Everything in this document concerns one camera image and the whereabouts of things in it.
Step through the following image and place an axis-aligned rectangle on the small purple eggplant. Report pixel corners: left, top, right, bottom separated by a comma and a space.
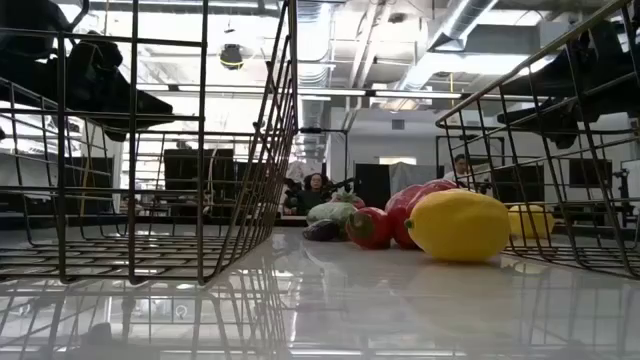
301, 218, 342, 243

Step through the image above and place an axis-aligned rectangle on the silver ventilation duct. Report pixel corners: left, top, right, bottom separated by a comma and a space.
394, 0, 506, 109

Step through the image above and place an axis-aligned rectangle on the gold wire basket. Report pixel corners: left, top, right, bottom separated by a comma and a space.
434, 0, 640, 280
0, 0, 300, 287

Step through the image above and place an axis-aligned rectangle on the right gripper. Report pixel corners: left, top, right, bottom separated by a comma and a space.
497, 97, 601, 150

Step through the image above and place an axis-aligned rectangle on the yellow corn cob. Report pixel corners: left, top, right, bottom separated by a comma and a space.
507, 203, 557, 240

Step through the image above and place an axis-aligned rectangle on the person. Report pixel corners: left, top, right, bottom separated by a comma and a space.
442, 153, 494, 194
283, 172, 334, 217

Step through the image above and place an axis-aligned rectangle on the yellow lemon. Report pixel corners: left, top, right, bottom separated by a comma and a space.
403, 188, 512, 263

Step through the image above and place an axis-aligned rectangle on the green cucumber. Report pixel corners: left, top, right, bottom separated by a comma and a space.
305, 200, 359, 227

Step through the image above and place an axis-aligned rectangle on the grey cloth cover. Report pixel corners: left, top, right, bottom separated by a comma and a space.
389, 161, 442, 197

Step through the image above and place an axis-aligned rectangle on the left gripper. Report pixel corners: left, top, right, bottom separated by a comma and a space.
67, 37, 175, 143

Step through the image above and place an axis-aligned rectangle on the long light strip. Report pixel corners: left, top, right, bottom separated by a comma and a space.
298, 88, 464, 100

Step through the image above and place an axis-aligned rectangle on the black monitor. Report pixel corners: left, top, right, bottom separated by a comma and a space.
569, 158, 614, 189
492, 164, 546, 204

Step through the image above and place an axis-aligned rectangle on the black dome camera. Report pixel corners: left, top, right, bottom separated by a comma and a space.
219, 43, 245, 71

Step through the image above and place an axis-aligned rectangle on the black partition panel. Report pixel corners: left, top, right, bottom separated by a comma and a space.
353, 162, 392, 210
163, 148, 236, 217

